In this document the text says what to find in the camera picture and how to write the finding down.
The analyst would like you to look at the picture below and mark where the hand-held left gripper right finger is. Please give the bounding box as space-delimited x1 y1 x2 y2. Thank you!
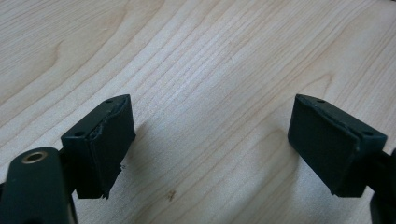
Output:
287 93 389 198

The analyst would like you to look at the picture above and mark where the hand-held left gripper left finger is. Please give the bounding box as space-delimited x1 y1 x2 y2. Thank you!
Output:
60 93 137 200

